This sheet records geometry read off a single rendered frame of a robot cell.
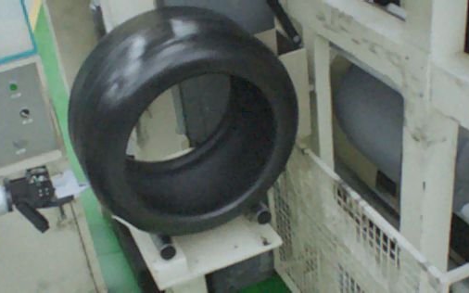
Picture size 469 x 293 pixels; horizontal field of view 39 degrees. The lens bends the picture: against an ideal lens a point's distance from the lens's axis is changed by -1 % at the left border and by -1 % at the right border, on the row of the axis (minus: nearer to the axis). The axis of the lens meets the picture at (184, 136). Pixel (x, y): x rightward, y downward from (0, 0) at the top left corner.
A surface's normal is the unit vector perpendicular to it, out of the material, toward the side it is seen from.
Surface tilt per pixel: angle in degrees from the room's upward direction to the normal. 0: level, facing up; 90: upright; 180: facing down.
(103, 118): 65
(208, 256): 0
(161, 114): 90
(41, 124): 90
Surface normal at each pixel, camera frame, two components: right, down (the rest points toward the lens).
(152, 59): -0.07, -0.22
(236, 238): -0.14, -0.84
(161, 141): 0.35, 0.45
